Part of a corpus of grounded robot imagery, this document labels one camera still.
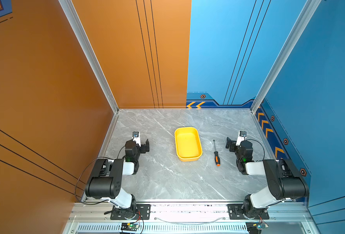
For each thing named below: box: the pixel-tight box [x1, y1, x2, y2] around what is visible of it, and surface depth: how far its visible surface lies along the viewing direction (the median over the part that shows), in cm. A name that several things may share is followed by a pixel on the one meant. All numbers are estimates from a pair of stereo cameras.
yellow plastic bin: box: [174, 126, 203, 162], surface depth 98 cm
